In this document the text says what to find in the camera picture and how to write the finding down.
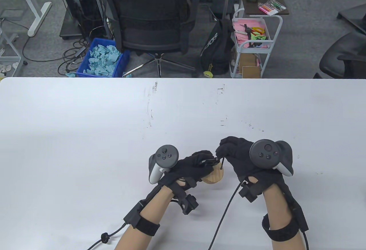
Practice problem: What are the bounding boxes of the white wire rack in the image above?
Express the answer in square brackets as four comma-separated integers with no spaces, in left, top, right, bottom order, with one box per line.
[0,19,22,77]

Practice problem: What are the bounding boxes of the white desk leg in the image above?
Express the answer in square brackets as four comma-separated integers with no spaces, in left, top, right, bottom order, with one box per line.
[17,0,52,37]

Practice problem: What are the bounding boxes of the long black floor cable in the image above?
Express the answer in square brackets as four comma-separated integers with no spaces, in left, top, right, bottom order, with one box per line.
[22,30,86,63]

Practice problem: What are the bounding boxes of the stack of pink paper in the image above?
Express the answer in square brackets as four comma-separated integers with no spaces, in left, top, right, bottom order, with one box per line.
[233,20,270,47]

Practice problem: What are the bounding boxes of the person's right hand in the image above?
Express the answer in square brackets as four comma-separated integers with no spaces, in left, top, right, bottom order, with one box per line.
[215,136,286,196]

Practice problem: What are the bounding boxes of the yellow handled scissors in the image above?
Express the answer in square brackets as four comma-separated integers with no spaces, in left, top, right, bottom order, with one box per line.
[244,24,265,35]

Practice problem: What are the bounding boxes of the person's left hand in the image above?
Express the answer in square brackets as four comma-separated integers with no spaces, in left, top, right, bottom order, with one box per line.
[159,151,218,192]

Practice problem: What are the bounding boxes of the pile of blue paper scraps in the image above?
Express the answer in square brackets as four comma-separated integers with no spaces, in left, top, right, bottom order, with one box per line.
[87,44,122,76]

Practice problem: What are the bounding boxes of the person's right forearm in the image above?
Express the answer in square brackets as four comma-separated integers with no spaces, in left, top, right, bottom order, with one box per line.
[260,184,303,250]

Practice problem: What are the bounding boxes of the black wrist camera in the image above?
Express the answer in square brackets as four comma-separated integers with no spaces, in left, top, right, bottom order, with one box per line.
[238,182,262,203]
[176,194,199,215]

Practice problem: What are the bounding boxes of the black metal clamp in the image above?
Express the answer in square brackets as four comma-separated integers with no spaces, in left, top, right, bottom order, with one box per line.
[197,158,225,172]

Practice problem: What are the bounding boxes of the coiled black floor cables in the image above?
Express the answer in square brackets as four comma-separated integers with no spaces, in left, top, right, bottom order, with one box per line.
[58,39,89,75]

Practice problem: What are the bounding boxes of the black armchair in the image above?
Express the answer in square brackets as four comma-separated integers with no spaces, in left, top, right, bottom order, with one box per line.
[313,31,366,79]

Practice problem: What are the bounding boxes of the blue plastic bin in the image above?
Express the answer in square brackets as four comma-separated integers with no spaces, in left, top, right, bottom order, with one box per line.
[76,37,130,78]

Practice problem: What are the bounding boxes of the white rolling cart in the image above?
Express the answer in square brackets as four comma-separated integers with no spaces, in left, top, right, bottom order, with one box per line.
[229,8,283,78]

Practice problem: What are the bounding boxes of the black forearm sensor box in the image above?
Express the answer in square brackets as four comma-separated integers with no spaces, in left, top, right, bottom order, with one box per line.
[124,201,145,229]
[286,193,309,233]

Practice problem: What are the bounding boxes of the black and white controller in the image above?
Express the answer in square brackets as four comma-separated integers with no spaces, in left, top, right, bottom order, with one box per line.
[148,145,179,185]
[249,139,294,177]

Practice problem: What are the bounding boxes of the brown cardboard box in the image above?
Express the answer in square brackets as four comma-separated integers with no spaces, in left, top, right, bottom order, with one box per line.
[239,53,261,78]

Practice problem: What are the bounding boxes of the black computer tower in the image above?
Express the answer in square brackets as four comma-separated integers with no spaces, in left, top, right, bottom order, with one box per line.
[63,0,103,37]

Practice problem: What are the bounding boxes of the black forearm strap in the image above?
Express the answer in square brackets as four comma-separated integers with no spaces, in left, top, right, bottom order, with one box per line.
[262,214,300,242]
[136,217,160,236]

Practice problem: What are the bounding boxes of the pack of coloured markers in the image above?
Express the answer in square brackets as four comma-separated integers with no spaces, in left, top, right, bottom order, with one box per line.
[258,0,287,15]

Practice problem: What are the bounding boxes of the person's left forearm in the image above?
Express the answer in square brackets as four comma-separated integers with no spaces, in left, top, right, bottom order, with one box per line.
[115,187,175,250]

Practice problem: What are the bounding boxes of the black backpack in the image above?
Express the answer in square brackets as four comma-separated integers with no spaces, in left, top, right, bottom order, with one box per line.
[200,19,235,75]

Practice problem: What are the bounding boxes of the black mesh office chair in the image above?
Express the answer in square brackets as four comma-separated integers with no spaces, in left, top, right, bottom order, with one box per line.
[98,0,200,78]

